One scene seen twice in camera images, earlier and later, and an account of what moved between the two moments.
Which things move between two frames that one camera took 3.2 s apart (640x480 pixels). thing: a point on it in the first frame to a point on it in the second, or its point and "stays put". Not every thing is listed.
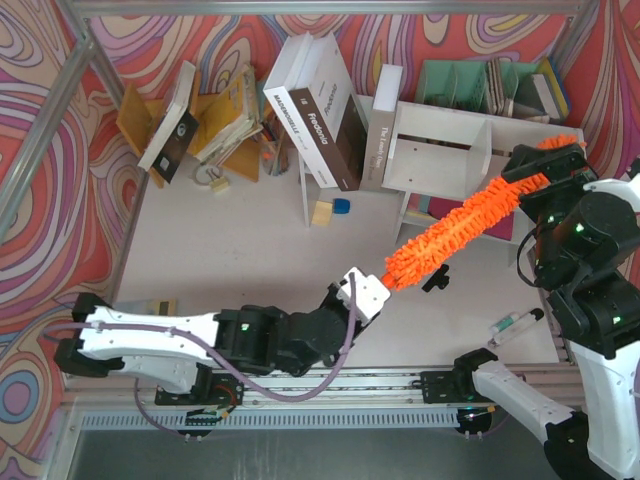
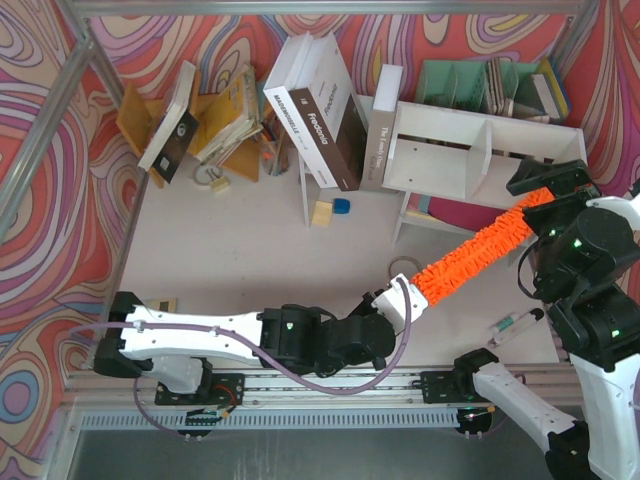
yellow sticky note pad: (322, 213) stays put
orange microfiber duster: (496, 198) to (510, 230)
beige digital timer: (161, 307) stays put
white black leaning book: (175, 129) stays put
